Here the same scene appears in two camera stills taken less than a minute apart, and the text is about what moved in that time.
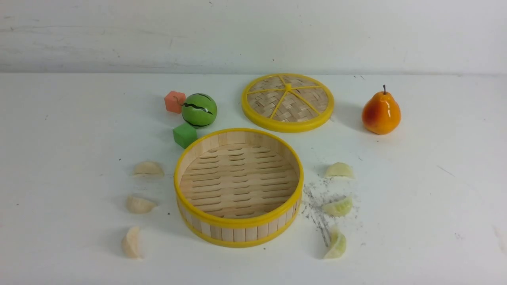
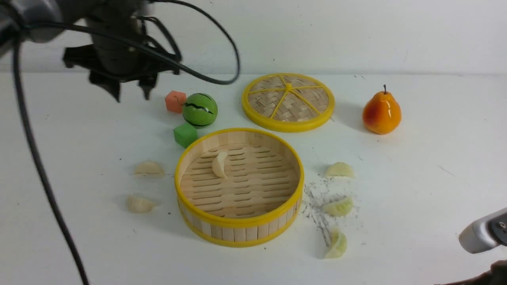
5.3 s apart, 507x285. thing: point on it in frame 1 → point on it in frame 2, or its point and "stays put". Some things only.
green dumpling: (339, 170) stays put
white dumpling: (132, 244) → (218, 165)
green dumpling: (339, 208) stays put
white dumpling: (147, 169) stays put
